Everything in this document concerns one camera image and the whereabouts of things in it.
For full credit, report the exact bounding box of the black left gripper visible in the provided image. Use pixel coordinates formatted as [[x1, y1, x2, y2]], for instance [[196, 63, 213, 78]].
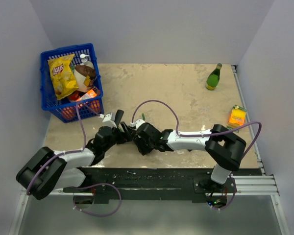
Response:
[[103, 121, 136, 152]]

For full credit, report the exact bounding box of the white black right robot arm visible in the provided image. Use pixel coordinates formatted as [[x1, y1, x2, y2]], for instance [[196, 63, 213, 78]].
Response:
[[130, 119, 246, 192]]

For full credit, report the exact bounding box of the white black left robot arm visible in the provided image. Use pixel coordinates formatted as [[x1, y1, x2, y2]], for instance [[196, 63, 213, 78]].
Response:
[[16, 121, 136, 200]]

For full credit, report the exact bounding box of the black remote control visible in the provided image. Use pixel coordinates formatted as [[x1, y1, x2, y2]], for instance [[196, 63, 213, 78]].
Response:
[[114, 109, 124, 126]]

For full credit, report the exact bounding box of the orange carton in basket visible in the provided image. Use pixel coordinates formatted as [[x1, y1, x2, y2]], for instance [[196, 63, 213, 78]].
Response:
[[76, 87, 100, 102]]

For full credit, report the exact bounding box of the blue plastic basket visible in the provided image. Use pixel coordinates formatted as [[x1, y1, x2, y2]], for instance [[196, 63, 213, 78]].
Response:
[[40, 43, 104, 123]]

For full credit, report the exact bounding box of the brown and white pouch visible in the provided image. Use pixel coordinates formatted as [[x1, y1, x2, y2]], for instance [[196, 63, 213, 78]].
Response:
[[74, 65, 97, 93]]

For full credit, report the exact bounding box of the yellow Lays chips bag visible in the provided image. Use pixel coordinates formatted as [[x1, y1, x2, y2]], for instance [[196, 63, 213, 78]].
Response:
[[48, 54, 78, 100]]

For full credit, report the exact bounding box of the white pump soap bottle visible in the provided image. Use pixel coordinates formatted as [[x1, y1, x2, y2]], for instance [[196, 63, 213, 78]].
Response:
[[79, 54, 95, 69]]

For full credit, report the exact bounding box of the green glass bottle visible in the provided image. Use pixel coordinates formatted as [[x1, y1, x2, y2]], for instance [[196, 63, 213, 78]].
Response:
[[206, 63, 222, 90]]

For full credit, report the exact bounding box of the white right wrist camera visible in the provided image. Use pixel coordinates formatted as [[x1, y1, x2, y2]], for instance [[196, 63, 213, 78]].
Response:
[[129, 119, 145, 129]]

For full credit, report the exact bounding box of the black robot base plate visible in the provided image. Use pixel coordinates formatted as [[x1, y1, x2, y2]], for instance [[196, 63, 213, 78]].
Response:
[[61, 166, 263, 205]]

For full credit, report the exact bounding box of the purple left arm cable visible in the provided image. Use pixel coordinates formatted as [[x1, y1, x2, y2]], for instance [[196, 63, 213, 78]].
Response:
[[26, 102, 105, 196]]

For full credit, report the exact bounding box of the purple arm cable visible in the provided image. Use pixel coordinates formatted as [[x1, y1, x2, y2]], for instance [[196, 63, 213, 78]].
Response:
[[26, 102, 105, 196], [132, 99, 262, 157]]

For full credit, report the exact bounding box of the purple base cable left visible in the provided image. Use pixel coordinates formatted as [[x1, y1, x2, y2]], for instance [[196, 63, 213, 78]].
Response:
[[73, 183, 123, 217]]

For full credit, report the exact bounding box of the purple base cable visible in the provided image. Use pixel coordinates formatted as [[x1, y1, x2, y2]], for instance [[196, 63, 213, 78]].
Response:
[[73, 183, 123, 217], [209, 177, 237, 211]]

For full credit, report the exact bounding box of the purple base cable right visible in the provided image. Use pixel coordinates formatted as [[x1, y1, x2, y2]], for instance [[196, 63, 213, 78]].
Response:
[[209, 177, 237, 211]]

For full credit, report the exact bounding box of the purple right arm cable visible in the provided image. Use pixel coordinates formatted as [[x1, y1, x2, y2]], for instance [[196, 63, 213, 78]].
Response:
[[132, 99, 262, 157]]

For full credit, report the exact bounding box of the aluminium frame rail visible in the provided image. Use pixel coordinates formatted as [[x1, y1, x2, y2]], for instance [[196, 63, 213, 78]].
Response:
[[233, 175, 279, 196]]

